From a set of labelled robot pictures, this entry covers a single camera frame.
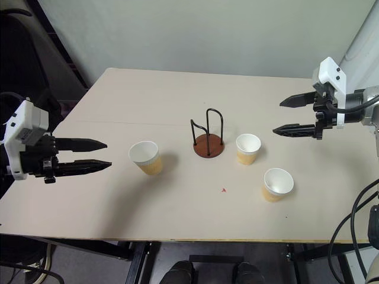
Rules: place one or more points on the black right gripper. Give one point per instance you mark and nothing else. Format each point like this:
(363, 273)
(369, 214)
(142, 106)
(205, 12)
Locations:
(322, 118)

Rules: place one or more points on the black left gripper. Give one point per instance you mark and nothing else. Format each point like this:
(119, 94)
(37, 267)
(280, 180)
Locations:
(37, 161)

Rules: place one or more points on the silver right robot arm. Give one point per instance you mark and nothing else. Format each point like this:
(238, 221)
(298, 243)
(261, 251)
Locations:
(370, 103)

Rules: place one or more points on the tan ribbed paper cup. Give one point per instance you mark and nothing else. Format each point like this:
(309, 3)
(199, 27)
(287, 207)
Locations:
(274, 193)
(247, 155)
(148, 161)

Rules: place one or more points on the dark rounded shape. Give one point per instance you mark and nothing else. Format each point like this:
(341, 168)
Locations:
(177, 273)
(249, 273)

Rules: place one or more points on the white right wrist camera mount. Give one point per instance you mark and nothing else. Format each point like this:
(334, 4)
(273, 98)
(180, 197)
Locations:
(333, 72)

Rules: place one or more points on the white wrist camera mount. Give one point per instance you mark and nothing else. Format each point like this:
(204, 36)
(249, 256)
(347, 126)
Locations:
(26, 121)
(333, 72)

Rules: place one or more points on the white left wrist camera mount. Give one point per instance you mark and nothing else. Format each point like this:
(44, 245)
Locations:
(26, 121)

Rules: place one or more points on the black table frame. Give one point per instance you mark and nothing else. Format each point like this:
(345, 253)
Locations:
(142, 260)

